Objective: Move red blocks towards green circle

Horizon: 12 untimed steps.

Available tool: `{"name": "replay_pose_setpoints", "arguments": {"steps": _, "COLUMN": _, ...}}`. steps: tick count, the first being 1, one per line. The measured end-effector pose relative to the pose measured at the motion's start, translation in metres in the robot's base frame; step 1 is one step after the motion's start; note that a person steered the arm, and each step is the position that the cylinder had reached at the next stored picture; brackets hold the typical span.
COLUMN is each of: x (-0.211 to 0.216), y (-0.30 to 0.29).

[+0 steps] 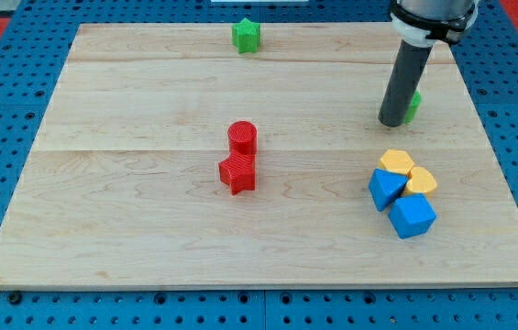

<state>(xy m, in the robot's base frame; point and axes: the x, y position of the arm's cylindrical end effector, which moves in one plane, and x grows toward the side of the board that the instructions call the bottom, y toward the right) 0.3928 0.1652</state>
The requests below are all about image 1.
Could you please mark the blue cube block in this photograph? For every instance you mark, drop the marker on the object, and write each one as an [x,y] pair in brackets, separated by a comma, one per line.
[412,215]

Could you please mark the red star block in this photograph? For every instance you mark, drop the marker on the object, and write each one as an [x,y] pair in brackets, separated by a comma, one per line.
[238,172]

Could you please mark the green cylinder block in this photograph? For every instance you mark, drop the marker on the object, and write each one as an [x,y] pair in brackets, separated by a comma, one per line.
[413,107]

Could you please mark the light wooden board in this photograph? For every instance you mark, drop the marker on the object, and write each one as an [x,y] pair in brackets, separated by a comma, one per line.
[121,189]

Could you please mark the green star block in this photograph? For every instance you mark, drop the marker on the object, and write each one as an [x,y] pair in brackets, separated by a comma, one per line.
[246,36]

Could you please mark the yellow heart block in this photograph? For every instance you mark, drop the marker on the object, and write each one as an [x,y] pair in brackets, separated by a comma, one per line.
[420,181]

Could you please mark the blue triangle block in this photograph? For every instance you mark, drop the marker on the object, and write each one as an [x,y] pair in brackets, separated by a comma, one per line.
[386,187]

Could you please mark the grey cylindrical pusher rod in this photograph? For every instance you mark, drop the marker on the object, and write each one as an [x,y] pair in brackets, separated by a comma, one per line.
[405,76]

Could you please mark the yellow hexagon block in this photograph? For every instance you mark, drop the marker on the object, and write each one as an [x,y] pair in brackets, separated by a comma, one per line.
[396,161]

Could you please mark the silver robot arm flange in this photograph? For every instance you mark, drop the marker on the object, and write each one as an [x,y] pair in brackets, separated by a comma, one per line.
[422,23]

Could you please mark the red cylinder block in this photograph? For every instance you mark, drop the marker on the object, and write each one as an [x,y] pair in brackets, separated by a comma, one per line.
[242,137]

